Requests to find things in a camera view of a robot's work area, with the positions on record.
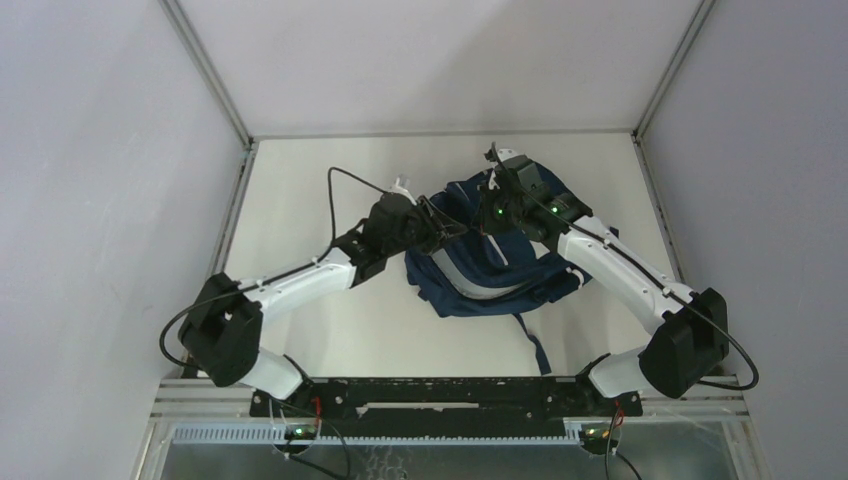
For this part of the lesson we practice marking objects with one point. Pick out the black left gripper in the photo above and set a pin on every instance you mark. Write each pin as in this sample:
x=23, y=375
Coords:
x=438, y=228

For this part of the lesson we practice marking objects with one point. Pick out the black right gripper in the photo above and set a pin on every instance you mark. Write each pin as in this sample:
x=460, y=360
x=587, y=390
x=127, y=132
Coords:
x=488, y=191

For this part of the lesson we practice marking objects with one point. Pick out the navy blue student backpack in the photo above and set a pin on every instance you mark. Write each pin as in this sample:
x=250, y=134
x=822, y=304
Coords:
x=489, y=275

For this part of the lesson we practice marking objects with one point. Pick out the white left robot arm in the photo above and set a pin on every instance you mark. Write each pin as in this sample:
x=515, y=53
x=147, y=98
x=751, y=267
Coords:
x=222, y=330

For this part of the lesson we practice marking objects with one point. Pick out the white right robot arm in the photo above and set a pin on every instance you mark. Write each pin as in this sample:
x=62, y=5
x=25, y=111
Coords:
x=687, y=328

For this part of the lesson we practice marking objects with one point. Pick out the black mounting rail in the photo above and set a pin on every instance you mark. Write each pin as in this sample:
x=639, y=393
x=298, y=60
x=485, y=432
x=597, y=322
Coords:
x=446, y=408

